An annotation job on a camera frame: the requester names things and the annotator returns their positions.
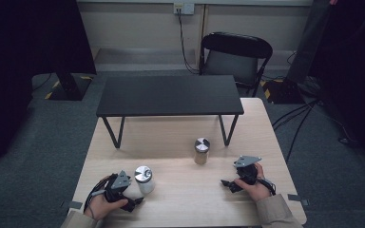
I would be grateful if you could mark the black stand base yellow stripes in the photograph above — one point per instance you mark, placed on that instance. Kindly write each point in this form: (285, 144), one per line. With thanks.
(68, 90)
(282, 91)

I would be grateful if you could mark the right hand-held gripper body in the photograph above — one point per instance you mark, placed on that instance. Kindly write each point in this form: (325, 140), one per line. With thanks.
(247, 167)

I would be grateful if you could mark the person's right hand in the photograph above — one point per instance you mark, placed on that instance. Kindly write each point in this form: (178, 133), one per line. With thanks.
(259, 191)

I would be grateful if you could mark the dark curtain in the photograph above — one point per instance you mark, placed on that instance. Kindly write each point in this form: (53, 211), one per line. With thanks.
(355, 63)
(19, 63)

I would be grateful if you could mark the grey tape strip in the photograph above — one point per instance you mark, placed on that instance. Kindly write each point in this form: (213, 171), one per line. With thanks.
(72, 204)
(297, 199)

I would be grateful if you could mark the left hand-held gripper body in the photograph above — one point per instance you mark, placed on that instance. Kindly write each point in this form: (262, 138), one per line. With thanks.
(118, 190)

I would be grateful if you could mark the grey stand post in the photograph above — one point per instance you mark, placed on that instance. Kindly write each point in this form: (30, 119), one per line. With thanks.
(307, 41)

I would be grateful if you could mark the white wall socket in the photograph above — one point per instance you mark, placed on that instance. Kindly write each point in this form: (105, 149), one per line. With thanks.
(183, 8)

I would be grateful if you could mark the person's left hand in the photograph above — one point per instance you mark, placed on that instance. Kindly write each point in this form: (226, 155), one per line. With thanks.
(101, 207)

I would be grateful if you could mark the black metal-legged shelf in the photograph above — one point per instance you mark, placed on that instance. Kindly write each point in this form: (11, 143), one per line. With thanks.
(171, 95)

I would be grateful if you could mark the glass jar with white powder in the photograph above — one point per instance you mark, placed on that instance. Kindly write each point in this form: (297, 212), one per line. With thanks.
(145, 183)

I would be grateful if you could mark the black folding chair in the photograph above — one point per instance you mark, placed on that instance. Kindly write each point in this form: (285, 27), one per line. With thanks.
(234, 47)

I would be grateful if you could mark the glass jar with brown powder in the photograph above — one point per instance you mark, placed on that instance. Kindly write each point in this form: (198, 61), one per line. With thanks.
(201, 153)

